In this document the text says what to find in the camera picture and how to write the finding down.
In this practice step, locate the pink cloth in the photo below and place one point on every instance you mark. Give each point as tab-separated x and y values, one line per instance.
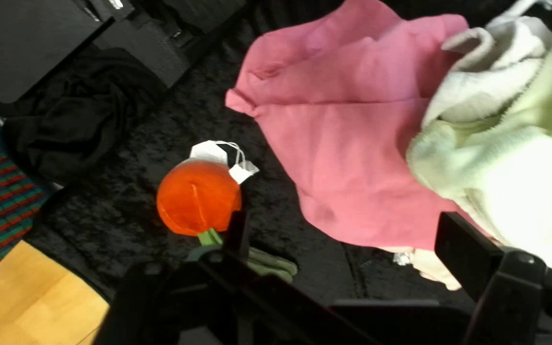
354	160

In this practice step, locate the pale yellow-green cloth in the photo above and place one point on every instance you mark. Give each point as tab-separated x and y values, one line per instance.
532	193

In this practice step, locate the black velvet table cover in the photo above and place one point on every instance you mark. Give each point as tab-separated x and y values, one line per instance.
97	212

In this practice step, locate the orange plush toy green leaves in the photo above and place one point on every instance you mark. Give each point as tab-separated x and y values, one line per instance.
197	199

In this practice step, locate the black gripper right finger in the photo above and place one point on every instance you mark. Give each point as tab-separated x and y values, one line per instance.
461	256

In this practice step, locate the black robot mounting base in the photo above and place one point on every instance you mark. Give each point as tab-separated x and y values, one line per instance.
28	45

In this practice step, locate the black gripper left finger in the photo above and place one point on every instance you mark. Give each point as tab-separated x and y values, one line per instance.
239	233

